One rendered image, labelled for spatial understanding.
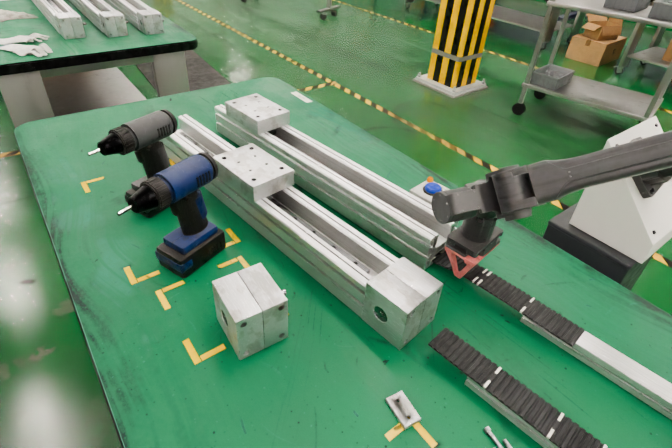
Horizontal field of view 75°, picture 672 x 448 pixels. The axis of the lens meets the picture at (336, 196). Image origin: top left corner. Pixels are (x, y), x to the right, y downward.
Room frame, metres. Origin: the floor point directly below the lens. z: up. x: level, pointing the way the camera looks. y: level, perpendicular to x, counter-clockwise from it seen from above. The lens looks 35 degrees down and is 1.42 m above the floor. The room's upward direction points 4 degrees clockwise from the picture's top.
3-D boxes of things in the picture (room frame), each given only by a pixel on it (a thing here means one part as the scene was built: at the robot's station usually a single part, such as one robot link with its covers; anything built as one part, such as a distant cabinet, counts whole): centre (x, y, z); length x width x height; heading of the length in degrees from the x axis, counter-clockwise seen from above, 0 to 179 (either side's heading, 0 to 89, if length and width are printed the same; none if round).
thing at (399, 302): (0.54, -0.14, 0.83); 0.12 x 0.09 x 0.10; 136
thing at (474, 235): (0.65, -0.27, 0.92); 0.10 x 0.07 x 0.07; 136
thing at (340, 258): (0.84, 0.19, 0.82); 0.80 x 0.10 x 0.09; 46
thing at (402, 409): (0.36, -0.12, 0.78); 0.05 x 0.03 x 0.01; 31
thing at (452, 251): (0.64, -0.26, 0.84); 0.07 x 0.07 x 0.09; 46
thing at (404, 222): (0.98, 0.06, 0.82); 0.80 x 0.10 x 0.09; 46
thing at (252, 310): (0.50, 0.12, 0.83); 0.11 x 0.10 x 0.10; 126
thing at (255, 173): (0.84, 0.19, 0.87); 0.16 x 0.11 x 0.07; 46
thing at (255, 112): (1.15, 0.24, 0.87); 0.16 x 0.11 x 0.07; 46
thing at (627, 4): (3.35, -1.88, 0.50); 1.03 x 0.55 x 1.01; 51
